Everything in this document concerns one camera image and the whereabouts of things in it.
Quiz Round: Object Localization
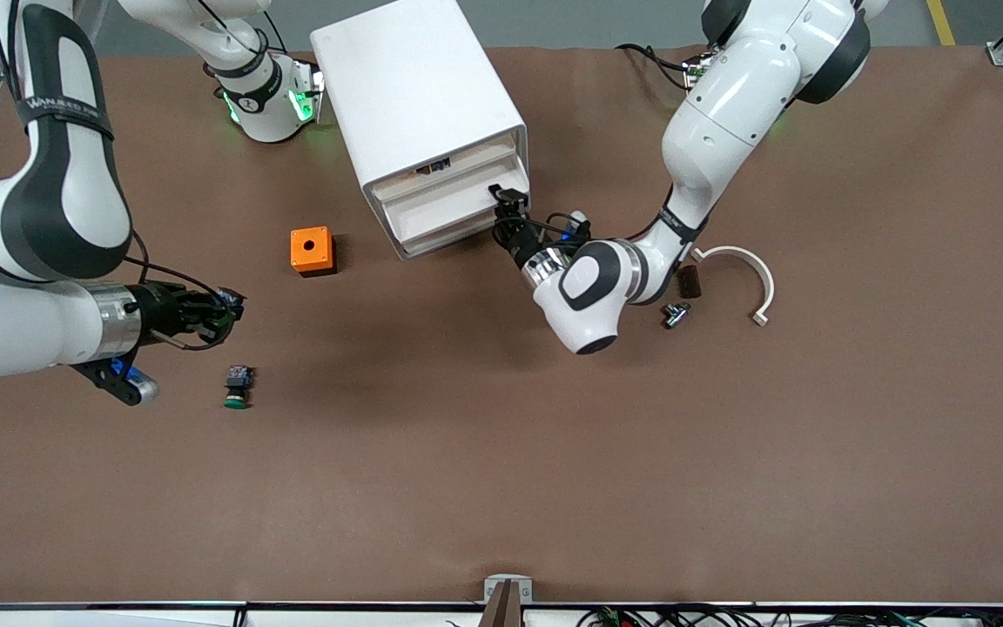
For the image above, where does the cable bundle under table edge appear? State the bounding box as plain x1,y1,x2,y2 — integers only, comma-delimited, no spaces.
578,604,1003,627

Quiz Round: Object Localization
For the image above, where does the orange button enclosure box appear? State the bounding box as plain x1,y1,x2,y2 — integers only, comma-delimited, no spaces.
290,226,338,278

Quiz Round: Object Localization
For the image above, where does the red push button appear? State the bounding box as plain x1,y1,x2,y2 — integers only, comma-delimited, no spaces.
212,293,246,335

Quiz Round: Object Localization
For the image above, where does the black arm base cable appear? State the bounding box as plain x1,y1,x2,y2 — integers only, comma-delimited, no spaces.
239,9,292,55
615,43,696,90

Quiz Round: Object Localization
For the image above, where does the brown table cover sheet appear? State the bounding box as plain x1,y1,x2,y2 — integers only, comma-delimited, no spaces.
0,44,1003,607

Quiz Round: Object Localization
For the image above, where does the black left arm base cable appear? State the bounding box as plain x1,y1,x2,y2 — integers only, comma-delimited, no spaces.
615,43,696,90

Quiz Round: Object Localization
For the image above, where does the white plastic drawer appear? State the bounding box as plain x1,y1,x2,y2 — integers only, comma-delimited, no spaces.
369,131,522,203
380,164,525,260

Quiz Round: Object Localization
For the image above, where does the white drawer cabinet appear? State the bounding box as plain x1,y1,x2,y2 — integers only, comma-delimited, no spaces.
310,0,531,262

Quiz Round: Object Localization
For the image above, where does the white curved plastic bracket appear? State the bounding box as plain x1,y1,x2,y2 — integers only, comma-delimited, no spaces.
690,246,777,328

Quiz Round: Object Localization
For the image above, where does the green push button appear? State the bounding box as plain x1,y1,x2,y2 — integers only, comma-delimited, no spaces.
223,364,253,410

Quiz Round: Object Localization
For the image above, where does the black right arm base cable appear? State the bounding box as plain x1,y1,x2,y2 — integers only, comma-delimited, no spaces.
239,9,292,55

